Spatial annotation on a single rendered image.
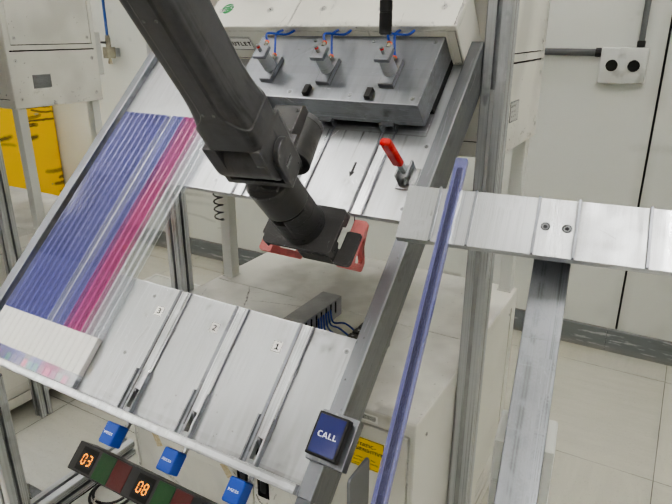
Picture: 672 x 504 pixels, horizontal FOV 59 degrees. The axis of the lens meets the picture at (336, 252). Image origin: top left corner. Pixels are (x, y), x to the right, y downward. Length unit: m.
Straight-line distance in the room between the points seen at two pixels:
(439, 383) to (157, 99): 0.77
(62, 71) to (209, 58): 1.65
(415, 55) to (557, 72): 1.55
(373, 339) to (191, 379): 0.27
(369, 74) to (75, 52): 1.40
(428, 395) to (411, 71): 0.55
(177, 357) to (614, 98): 1.92
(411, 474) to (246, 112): 0.72
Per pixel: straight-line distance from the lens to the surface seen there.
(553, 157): 2.50
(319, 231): 0.74
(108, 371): 0.97
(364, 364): 0.76
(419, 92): 0.90
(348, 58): 1.00
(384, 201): 0.87
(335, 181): 0.92
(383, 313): 0.78
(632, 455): 2.15
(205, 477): 1.43
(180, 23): 0.51
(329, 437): 0.71
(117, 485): 0.91
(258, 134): 0.59
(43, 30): 2.14
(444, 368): 1.18
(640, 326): 2.66
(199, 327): 0.90
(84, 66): 2.22
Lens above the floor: 1.23
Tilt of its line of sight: 20 degrees down
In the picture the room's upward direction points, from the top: straight up
